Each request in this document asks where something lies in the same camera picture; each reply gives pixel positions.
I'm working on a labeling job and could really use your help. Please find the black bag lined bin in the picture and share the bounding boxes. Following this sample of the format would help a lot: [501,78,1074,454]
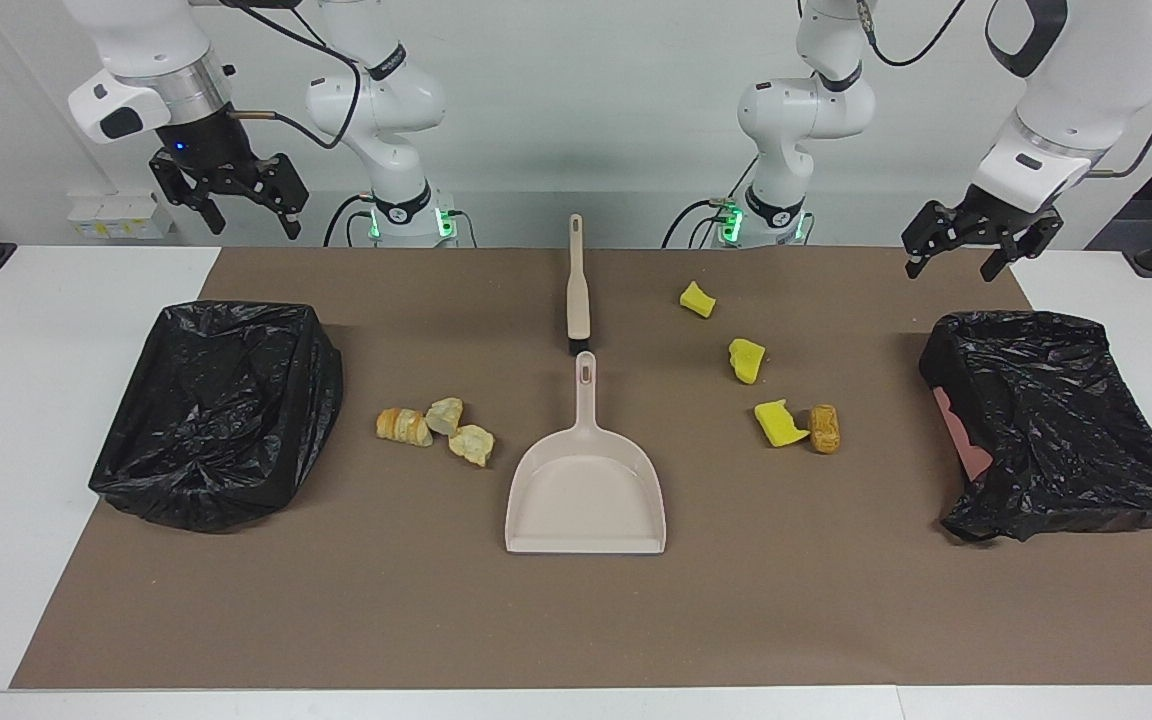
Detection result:
[88,300,345,533]

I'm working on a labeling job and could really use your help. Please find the white wall socket box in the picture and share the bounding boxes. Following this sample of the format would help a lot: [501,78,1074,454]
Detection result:
[66,193,177,241]

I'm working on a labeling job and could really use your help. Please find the orange croissant piece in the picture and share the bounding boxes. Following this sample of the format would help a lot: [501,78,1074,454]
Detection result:
[376,407,434,448]

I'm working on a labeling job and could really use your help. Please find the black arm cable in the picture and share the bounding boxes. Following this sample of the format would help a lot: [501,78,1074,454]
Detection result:
[856,0,1152,181]
[191,0,367,151]

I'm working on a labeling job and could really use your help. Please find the brown bread roll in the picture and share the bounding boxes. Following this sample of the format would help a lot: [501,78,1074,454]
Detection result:
[808,404,842,455]

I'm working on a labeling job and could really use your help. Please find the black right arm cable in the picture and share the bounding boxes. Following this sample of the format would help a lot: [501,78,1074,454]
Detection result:
[191,0,367,151]

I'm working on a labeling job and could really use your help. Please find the brown table mat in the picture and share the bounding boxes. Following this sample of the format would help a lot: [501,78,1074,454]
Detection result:
[11,247,1152,691]

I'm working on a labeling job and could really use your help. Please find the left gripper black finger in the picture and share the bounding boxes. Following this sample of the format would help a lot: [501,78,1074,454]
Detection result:
[980,214,1065,284]
[901,202,950,282]

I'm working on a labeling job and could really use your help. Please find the beige brush with black bristles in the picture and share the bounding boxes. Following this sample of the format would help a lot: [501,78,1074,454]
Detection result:
[564,213,593,356]

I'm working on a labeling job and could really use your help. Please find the loose black trash bag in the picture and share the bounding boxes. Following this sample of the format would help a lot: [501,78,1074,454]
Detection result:
[919,310,1152,544]

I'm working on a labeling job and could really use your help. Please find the beige plastic dustpan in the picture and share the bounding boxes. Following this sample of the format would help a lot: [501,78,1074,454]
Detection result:
[504,350,668,556]

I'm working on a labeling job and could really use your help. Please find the dark partition panel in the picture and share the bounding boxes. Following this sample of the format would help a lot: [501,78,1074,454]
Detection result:
[1086,95,1152,333]

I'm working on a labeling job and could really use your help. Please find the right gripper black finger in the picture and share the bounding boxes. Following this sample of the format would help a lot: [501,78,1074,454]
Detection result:
[255,153,310,241]
[164,178,228,237]

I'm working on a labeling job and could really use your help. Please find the pink plastic bin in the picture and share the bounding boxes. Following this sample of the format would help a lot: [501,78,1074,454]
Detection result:
[933,385,992,483]

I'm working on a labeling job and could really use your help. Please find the black base cable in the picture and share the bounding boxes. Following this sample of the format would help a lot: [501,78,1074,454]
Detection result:
[663,198,734,249]
[323,193,377,248]

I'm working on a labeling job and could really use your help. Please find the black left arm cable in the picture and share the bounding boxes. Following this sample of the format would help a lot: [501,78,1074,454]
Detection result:
[856,0,1152,181]

